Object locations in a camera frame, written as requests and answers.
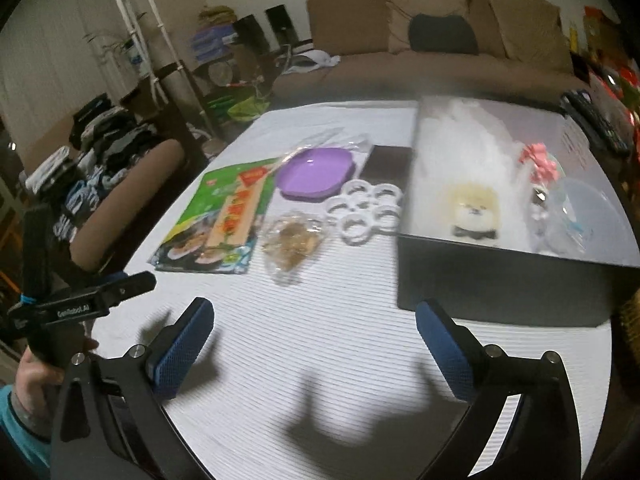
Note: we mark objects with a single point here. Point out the black remote control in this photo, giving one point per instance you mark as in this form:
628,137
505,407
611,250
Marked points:
595,120

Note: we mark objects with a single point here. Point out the green sushi kit packet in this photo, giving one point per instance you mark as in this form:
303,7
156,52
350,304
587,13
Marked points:
200,210

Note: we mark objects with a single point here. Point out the dark wooden armchair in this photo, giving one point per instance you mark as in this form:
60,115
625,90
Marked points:
125,185

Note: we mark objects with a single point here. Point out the person's left forearm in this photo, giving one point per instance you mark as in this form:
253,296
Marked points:
20,430

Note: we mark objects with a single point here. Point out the stack of blue boxes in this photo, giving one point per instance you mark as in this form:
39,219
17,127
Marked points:
210,42

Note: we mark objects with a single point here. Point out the pile of colourful packets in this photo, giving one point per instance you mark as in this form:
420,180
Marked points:
610,50

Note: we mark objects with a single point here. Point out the green plastic bag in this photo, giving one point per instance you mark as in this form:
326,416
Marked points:
247,110

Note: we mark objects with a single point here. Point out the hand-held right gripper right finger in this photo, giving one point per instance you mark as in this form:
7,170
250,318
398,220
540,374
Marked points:
445,355

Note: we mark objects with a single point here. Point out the person's left hand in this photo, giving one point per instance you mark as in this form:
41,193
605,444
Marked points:
35,380

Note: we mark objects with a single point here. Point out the clear bag of brown snacks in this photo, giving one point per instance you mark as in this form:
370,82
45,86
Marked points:
292,242

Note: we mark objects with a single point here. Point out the purple plastic plate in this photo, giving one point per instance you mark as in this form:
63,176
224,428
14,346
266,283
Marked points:
315,170

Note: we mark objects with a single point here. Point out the white standing rack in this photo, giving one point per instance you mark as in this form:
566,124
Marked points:
125,15

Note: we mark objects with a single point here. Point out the white cloth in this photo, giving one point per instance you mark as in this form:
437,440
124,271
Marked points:
315,59

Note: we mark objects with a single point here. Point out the dark brown flat box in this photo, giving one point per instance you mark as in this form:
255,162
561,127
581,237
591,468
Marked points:
387,165

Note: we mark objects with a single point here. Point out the clear plastic bowl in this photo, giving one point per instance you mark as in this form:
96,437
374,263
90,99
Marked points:
590,210

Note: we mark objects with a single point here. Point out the black storage container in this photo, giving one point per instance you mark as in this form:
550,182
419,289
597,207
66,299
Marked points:
500,285

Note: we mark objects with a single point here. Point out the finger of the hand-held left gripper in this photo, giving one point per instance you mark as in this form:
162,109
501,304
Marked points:
130,287

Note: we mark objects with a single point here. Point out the black cushion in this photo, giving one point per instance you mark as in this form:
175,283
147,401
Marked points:
442,32

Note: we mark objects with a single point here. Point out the clear plastic wrapper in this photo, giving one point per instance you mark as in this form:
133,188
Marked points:
330,137

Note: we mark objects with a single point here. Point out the white fluffy fur piece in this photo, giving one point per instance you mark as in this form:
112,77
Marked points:
475,150

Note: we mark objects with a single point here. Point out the brown sofa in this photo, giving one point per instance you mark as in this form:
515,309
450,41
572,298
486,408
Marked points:
400,72

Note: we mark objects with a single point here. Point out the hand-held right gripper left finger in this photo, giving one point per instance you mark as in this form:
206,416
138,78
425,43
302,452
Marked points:
182,350

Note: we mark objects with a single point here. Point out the pink ribbon bow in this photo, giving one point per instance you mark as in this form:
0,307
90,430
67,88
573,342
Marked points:
537,160

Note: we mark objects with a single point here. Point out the plush dog toy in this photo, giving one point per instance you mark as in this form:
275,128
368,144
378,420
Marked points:
475,210

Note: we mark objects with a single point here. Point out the white ribbed tablecloth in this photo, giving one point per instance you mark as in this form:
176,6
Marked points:
300,335

